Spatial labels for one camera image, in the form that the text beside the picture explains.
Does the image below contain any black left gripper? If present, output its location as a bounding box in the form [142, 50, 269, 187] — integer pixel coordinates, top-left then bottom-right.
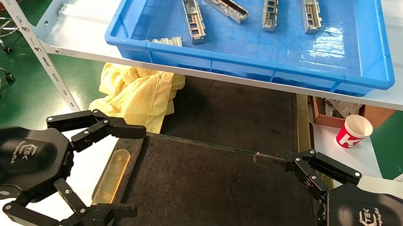
[0, 96, 152, 226]

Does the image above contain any silver metal bracket part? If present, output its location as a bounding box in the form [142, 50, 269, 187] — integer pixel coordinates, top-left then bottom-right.
[150, 33, 184, 47]
[176, 0, 212, 46]
[296, 0, 325, 36]
[259, 0, 280, 33]
[197, 0, 250, 25]

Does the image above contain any yellow checked cloth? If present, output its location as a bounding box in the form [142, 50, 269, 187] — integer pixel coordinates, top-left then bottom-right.
[86, 61, 187, 137]

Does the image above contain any red and white paper cup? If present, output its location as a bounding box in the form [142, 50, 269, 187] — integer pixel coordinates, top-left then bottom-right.
[334, 112, 376, 152]

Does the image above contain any pile of grey metal plates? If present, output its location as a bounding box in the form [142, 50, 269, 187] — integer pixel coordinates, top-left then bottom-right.
[322, 98, 364, 121]

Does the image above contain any brown cardboard box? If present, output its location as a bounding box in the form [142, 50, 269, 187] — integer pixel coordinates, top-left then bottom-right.
[307, 96, 397, 136]

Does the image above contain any black conveyor belt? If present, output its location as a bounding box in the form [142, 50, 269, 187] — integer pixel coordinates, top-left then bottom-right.
[160, 73, 307, 155]

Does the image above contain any blue plastic tray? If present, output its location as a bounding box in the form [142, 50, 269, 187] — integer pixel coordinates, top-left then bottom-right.
[101, 0, 403, 101]

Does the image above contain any gold metal rail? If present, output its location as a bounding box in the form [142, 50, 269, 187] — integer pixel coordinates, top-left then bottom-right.
[287, 94, 322, 162]

